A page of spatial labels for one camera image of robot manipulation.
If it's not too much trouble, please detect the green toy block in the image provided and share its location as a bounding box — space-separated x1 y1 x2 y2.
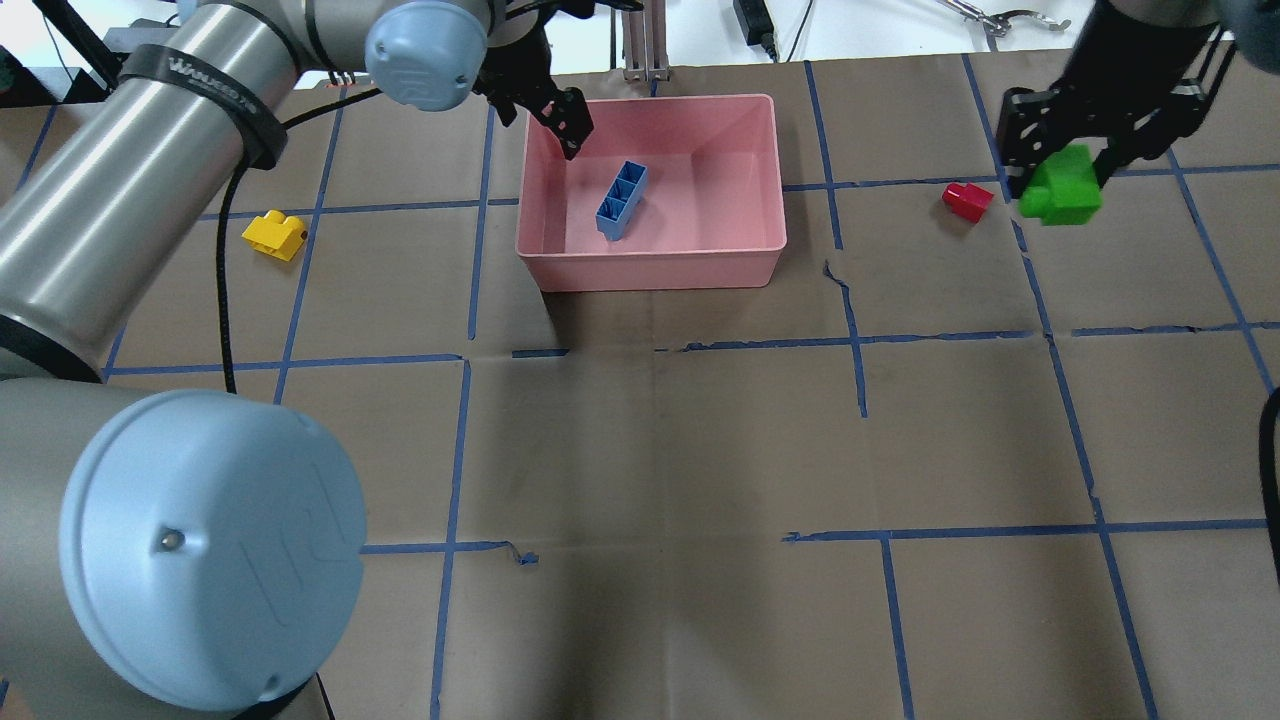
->
1018 143 1103 225

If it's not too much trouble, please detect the aluminium frame post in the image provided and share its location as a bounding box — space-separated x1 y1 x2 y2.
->
620 0 669 82

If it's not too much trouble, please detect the black power brick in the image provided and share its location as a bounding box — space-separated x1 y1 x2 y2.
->
731 0 776 53

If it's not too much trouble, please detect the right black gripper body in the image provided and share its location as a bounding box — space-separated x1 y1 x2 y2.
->
996 20 1235 199

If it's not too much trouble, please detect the pink plastic box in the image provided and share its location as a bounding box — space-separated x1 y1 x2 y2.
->
516 94 787 292

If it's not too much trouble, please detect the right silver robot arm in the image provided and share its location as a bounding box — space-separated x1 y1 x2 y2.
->
995 1 1279 199

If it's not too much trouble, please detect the yellow toy block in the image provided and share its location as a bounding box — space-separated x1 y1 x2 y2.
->
241 209 308 263

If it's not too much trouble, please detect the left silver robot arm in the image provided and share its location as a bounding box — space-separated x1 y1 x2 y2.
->
3 1 593 719

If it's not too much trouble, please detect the red toy block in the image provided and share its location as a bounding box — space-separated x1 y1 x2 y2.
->
941 182 995 224

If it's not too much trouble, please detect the blue toy block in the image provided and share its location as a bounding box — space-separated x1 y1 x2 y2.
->
594 160 649 242

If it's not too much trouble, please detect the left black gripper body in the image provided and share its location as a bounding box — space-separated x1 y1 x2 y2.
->
474 1 559 126

